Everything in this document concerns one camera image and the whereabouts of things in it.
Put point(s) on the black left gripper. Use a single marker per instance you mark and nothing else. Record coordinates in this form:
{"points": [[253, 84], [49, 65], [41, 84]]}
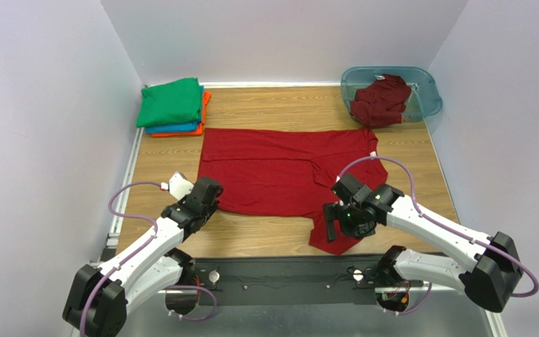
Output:
{"points": [[208, 205]]}

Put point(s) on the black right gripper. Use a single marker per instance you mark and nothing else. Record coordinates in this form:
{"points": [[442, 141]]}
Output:
{"points": [[330, 222]]}

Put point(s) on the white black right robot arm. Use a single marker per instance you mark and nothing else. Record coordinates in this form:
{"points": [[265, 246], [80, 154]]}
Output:
{"points": [[485, 268]]}

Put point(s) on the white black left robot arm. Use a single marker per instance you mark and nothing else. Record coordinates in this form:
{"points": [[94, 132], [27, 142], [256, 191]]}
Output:
{"points": [[101, 298]]}

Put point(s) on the blue folded t shirt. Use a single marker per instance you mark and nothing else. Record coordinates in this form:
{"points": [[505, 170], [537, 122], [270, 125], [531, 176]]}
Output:
{"points": [[176, 125]]}

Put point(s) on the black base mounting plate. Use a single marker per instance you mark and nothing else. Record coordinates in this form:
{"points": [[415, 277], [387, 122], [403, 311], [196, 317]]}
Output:
{"points": [[291, 280]]}

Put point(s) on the dark red t shirt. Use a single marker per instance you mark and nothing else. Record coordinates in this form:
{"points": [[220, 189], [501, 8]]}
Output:
{"points": [[382, 103]]}

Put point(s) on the green folded t shirt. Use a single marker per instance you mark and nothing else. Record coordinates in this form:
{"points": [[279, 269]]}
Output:
{"points": [[176, 102]]}

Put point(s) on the orange folded t shirt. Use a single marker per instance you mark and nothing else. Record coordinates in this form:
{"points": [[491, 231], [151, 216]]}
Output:
{"points": [[190, 128]]}

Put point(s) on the teal plastic bin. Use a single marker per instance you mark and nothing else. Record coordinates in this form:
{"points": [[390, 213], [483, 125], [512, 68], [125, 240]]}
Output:
{"points": [[424, 101]]}

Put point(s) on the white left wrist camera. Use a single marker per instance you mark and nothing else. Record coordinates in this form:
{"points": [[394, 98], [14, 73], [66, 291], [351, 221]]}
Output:
{"points": [[178, 186]]}

